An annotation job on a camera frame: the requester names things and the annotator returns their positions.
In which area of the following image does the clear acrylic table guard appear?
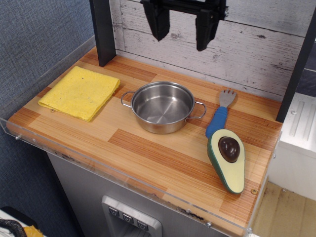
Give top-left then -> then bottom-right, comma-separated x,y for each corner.
0,30 -> 285,237

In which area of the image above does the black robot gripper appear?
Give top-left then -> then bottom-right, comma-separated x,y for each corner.
140,0 -> 229,51

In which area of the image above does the black left vertical post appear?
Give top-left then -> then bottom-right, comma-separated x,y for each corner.
89,0 -> 117,67

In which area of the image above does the stainless steel pot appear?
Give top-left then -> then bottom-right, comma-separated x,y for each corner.
120,81 -> 207,134

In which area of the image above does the yellow folded cloth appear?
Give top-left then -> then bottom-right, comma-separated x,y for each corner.
38,66 -> 120,122

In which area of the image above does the black vertical post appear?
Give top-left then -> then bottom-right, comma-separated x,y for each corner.
89,0 -> 117,67
276,10 -> 316,122

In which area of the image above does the toy avocado half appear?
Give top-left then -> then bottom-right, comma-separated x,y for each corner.
207,129 -> 245,194

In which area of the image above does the white ribbed box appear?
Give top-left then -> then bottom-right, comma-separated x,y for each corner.
268,93 -> 316,200

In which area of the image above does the grey toy fridge dispenser panel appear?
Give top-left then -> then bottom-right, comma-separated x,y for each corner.
102,195 -> 162,237

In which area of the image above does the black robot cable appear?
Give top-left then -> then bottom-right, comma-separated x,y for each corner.
0,218 -> 25,237

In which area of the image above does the blue handled metal fork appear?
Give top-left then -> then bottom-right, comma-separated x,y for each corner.
205,89 -> 237,139

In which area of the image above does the black right vertical post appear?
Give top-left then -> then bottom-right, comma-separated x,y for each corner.
276,10 -> 316,122

